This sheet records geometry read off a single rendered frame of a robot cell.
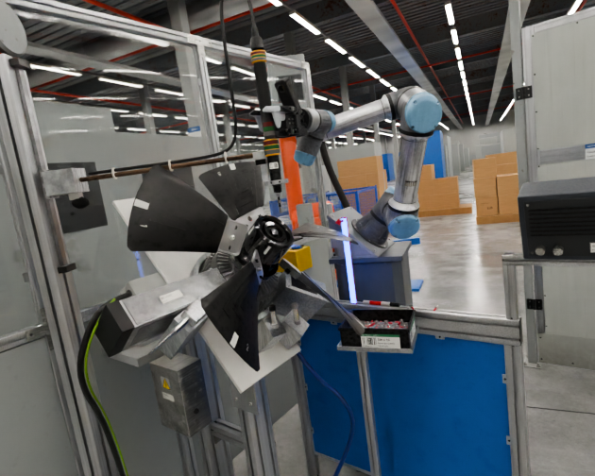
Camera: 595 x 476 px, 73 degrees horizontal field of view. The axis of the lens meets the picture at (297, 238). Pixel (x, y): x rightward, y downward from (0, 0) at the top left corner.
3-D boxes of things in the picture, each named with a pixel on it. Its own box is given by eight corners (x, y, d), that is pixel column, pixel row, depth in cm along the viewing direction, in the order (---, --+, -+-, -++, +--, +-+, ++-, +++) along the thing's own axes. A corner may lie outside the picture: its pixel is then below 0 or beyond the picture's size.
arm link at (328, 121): (331, 139, 139) (341, 115, 135) (314, 139, 131) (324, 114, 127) (314, 128, 142) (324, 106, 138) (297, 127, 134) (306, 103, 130)
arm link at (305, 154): (311, 158, 149) (322, 130, 144) (313, 170, 139) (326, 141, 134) (291, 151, 147) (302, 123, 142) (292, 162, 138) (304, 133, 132)
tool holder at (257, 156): (256, 187, 113) (251, 152, 111) (260, 186, 120) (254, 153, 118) (287, 182, 112) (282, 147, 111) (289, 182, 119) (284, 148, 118)
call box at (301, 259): (269, 275, 169) (265, 250, 167) (283, 268, 177) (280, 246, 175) (298, 277, 159) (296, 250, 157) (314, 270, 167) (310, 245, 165)
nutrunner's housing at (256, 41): (270, 194, 115) (246, 25, 108) (272, 193, 118) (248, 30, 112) (283, 192, 114) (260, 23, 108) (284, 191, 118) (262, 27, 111)
